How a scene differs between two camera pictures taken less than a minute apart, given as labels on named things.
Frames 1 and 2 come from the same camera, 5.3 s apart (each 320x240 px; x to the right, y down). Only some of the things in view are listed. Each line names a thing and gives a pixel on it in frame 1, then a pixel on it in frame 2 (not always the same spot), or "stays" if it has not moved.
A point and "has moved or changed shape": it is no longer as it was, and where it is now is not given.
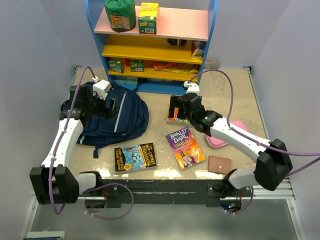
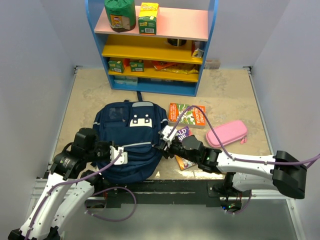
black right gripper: [174, 98] -> [166, 154]
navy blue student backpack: [131, 117] has moved or changed shape
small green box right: [137, 66] stays
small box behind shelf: [212, 64] stays
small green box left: [117, 66] stays
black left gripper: [105, 112] -> [108, 144]
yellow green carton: [147, 18] stays
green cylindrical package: [121, 14] stays
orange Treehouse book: [175, 112] stays
